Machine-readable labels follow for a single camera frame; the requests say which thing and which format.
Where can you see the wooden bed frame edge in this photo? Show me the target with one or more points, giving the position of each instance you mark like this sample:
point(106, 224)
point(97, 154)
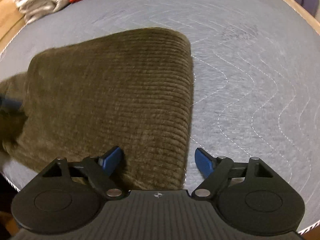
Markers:
point(304, 14)

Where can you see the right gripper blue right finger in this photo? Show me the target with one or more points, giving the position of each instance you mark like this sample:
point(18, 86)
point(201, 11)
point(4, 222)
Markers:
point(215, 171)

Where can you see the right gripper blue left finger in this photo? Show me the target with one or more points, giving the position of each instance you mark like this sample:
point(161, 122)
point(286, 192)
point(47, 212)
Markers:
point(99, 169)

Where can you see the grey quilted mattress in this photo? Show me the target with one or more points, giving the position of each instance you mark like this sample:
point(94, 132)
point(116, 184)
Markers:
point(256, 69)

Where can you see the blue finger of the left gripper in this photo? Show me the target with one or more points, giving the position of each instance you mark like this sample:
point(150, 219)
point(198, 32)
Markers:
point(8, 104)

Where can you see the olive corduroy pants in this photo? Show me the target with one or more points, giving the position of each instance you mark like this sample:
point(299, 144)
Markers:
point(132, 89)

